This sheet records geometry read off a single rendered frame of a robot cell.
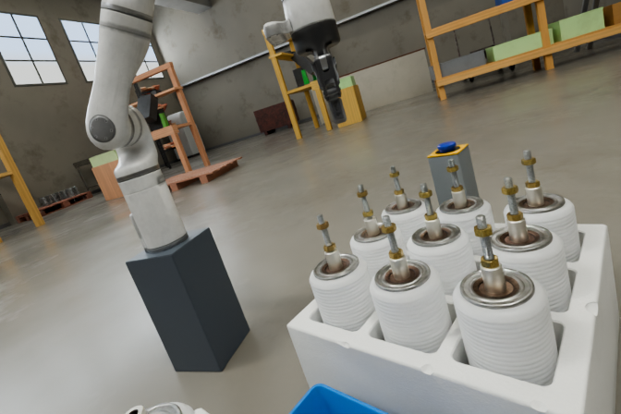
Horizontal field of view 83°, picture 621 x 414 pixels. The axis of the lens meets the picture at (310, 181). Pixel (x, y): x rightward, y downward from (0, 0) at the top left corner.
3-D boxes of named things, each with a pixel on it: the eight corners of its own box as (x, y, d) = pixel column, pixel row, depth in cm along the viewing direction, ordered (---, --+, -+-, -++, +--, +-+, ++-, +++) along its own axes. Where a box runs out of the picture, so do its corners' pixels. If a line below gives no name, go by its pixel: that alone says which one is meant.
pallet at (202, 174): (246, 163, 474) (243, 155, 471) (213, 181, 400) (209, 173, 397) (178, 181, 518) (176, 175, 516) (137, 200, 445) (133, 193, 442)
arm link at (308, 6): (273, 47, 61) (261, 11, 60) (334, 26, 60) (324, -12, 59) (264, 39, 53) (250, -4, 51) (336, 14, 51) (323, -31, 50)
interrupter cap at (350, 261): (305, 275, 57) (303, 272, 57) (337, 253, 61) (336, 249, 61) (334, 286, 51) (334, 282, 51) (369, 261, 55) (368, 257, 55)
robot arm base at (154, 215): (140, 255, 80) (108, 186, 76) (167, 237, 88) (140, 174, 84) (170, 250, 76) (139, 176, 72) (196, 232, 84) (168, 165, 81)
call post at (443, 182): (456, 277, 86) (426, 158, 80) (465, 262, 91) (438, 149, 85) (486, 281, 81) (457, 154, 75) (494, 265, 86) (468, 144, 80)
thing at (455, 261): (434, 355, 56) (407, 255, 53) (427, 317, 65) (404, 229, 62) (498, 347, 54) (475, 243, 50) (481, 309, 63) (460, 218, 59)
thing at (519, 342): (534, 374, 48) (510, 257, 44) (593, 439, 39) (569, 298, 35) (467, 395, 48) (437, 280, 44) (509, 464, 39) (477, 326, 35)
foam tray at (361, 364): (317, 411, 61) (285, 324, 58) (413, 286, 88) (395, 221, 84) (608, 566, 34) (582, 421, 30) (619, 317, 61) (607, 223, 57)
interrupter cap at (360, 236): (347, 244, 64) (346, 240, 64) (366, 225, 69) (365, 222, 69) (383, 245, 59) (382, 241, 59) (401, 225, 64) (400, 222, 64)
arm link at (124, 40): (88, 4, 65) (118, 15, 74) (76, 145, 71) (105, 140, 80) (137, 16, 65) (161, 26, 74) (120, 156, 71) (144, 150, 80)
